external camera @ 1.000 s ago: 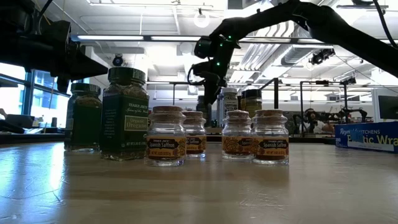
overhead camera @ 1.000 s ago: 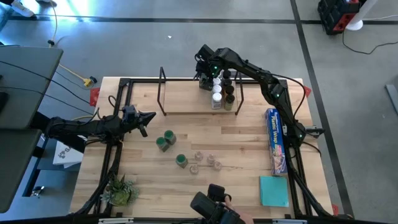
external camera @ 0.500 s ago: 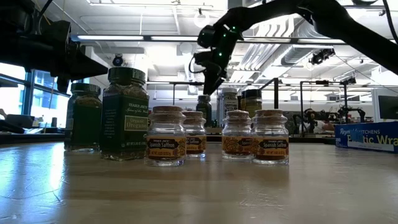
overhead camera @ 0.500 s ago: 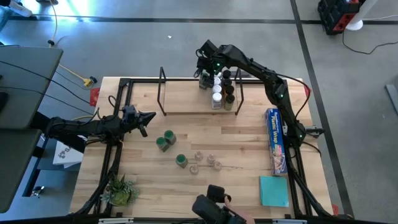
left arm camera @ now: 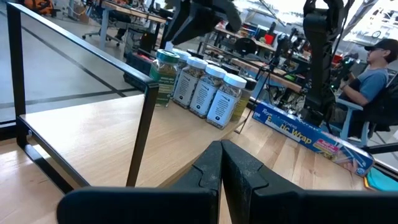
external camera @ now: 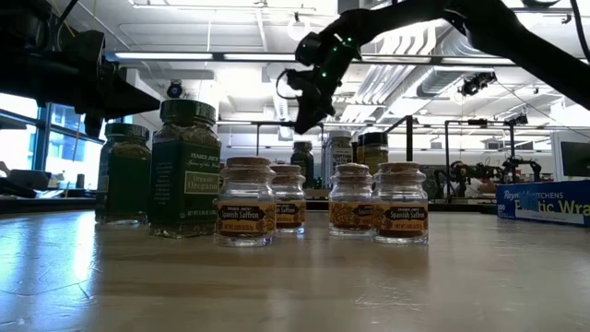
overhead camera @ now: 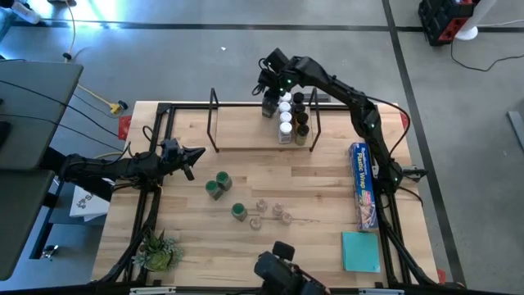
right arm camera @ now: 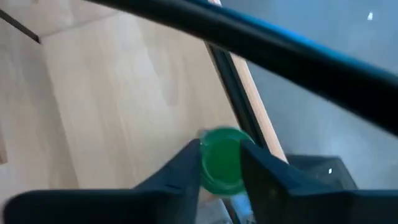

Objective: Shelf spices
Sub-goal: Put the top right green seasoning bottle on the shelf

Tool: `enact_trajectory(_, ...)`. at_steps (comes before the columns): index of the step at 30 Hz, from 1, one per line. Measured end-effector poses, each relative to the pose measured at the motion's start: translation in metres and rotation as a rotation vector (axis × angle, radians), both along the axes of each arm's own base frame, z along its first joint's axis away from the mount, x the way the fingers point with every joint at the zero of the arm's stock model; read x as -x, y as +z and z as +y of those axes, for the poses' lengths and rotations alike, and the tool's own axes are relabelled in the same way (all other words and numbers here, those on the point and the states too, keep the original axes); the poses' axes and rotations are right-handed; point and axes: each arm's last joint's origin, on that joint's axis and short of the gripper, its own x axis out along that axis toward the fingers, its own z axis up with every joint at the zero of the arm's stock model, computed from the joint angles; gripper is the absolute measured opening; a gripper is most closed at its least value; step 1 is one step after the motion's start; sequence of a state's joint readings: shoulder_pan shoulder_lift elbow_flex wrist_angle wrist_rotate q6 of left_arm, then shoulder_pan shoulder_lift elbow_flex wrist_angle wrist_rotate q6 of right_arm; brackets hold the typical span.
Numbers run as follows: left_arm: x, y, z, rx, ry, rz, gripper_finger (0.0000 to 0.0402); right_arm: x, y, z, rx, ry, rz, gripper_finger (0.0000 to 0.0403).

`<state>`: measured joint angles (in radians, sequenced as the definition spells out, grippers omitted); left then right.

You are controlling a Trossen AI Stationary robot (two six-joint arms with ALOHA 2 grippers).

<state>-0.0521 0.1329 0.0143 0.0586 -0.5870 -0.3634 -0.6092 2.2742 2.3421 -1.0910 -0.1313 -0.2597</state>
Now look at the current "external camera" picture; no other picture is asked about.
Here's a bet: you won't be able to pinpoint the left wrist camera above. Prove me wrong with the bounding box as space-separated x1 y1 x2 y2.
68 30 108 65

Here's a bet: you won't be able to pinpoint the long ceiling light bar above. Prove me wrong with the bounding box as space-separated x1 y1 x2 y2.
104 50 517 66

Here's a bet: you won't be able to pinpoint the black background rig frame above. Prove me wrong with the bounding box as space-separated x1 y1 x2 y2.
442 117 530 199

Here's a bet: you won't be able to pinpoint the white lid bagel seasoning jar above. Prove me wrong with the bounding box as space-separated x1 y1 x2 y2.
324 130 356 188

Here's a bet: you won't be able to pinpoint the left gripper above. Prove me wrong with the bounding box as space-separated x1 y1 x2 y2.
48 54 161 138

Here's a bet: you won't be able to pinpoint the blue plastic wrap box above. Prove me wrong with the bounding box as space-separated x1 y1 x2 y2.
495 179 590 228

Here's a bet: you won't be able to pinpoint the green lid spice jar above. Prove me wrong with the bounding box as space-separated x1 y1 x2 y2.
95 122 152 226
147 99 222 240

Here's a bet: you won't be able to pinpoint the dark computer monitor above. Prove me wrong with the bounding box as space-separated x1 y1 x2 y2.
560 140 590 179

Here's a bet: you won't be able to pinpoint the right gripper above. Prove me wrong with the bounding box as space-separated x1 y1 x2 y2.
285 32 363 136

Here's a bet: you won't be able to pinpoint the black ceiling projector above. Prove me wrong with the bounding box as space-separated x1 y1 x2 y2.
457 71 498 97

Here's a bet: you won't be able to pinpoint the black-lid herb jar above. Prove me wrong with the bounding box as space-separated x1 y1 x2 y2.
291 140 316 189

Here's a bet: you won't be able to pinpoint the round ceiling camera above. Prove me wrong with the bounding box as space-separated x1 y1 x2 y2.
165 80 185 101

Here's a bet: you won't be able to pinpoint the cork lid saffron jar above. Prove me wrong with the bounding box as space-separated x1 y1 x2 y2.
269 163 308 235
327 161 377 238
214 155 277 249
372 160 430 245

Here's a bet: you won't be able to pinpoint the background robot arms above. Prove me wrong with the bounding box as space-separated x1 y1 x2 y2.
432 159 545 199

